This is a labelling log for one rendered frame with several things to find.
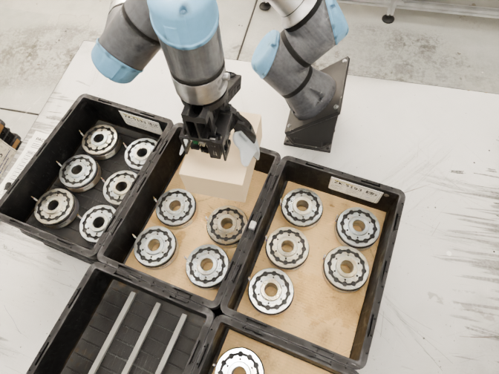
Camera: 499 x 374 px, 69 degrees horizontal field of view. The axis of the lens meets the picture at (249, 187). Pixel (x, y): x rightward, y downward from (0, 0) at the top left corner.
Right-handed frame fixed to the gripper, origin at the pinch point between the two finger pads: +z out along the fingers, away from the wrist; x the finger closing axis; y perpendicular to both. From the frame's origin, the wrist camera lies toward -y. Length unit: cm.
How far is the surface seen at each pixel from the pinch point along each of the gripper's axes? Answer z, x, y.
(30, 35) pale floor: 111, -188, -131
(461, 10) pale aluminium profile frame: 97, 90, -183
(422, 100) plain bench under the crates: 40, 50, -55
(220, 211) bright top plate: 23.8, -2.7, 3.9
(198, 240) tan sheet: 26.6, -6.7, 11.3
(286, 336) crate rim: 16.4, 18.7, 29.3
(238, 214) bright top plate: 23.7, 2.0, 3.5
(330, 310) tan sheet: 26.5, 27.3, 21.1
